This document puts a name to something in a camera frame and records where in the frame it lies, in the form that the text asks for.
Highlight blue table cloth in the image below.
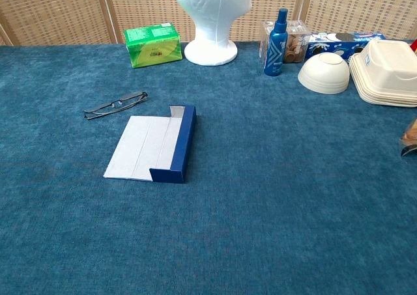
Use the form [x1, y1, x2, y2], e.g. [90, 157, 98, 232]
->
[0, 40, 417, 295]

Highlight blue sandwich cookie box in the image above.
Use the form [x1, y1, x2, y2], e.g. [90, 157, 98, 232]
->
[306, 31, 387, 61]

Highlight white upturned bowl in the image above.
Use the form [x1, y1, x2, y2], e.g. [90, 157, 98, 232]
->
[297, 52, 351, 95]

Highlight blue spray bottle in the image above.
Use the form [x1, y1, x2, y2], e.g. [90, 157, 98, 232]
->
[263, 8, 289, 77]

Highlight small beige pulp lunch box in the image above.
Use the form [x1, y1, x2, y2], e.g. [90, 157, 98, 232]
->
[358, 39, 417, 85]

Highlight stack of white trays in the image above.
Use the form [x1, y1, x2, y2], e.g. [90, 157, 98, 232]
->
[349, 53, 417, 108]

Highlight green cardboard box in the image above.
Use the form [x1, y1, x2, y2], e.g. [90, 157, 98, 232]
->
[123, 22, 183, 69]

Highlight white foam mannequin head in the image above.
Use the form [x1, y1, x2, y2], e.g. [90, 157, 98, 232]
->
[170, 0, 253, 66]

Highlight blue and white glasses case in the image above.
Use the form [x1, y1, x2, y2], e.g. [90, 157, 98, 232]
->
[103, 104, 197, 184]

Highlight thin-framed eyeglasses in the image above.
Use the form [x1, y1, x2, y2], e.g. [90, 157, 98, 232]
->
[83, 91, 149, 120]

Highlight bread in clear bag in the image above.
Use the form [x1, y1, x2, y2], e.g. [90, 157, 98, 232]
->
[398, 117, 417, 158]

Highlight clear plastic cookie box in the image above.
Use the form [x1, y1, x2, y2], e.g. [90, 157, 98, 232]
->
[259, 20, 312, 64]

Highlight woven bamboo folding screen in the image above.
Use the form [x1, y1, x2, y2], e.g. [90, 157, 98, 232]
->
[0, 0, 417, 47]

